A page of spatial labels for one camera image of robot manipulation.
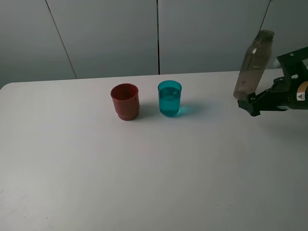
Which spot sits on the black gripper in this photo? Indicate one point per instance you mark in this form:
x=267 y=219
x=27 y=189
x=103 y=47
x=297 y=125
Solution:
x=288 y=93

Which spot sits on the smoky translucent water bottle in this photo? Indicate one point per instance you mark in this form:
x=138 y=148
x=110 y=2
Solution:
x=254 y=64

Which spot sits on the teal translucent plastic cup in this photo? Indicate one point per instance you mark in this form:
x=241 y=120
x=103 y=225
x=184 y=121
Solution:
x=169 y=95

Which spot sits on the red plastic cup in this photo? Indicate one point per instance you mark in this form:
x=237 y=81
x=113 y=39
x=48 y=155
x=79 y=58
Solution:
x=126 y=101

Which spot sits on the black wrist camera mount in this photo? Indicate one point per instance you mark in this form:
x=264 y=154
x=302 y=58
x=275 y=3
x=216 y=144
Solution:
x=292 y=64

